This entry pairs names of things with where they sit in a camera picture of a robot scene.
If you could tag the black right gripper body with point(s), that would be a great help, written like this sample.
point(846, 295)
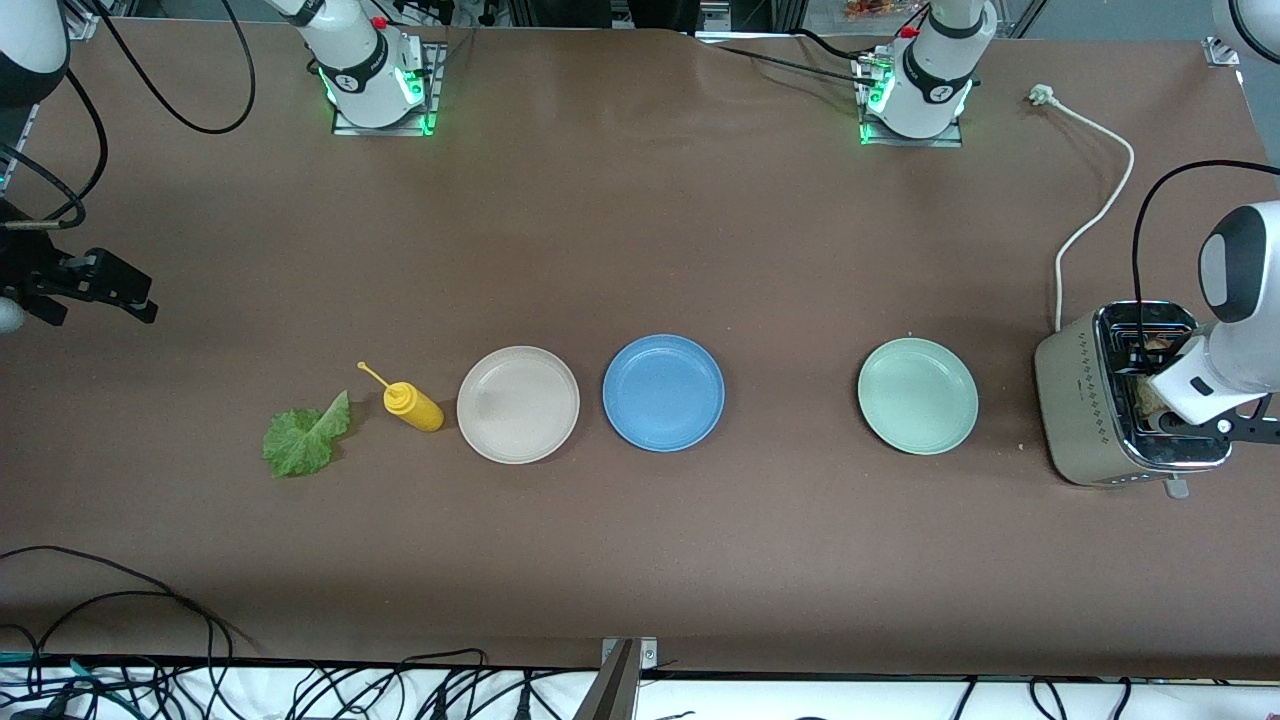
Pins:
point(30, 270)

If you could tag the brown bread slice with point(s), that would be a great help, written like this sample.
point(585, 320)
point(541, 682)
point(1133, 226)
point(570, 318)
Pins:
point(1148, 398)

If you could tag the green lettuce leaf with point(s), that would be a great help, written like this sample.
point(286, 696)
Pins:
point(300, 445)

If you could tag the green plate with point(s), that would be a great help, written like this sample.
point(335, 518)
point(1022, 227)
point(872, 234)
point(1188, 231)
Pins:
point(918, 396)

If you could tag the beige plate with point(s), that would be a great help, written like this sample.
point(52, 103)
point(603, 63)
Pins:
point(518, 405)

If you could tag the blue plate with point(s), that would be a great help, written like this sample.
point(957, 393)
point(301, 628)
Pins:
point(663, 393)

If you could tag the silver beige toaster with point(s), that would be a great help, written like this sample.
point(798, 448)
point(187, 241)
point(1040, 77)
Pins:
point(1075, 400)

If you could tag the yellow mustard squeeze bottle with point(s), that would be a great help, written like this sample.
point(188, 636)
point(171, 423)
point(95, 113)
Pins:
point(415, 408)

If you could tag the orange packaged item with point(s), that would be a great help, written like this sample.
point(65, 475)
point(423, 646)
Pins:
point(880, 8)

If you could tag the grey aluminium bar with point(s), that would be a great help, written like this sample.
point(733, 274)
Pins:
point(610, 690)

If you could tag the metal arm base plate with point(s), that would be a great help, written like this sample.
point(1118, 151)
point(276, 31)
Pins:
point(910, 142)
point(385, 131)

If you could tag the metal table edge bracket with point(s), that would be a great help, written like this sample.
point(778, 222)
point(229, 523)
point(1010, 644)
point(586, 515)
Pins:
point(645, 655)

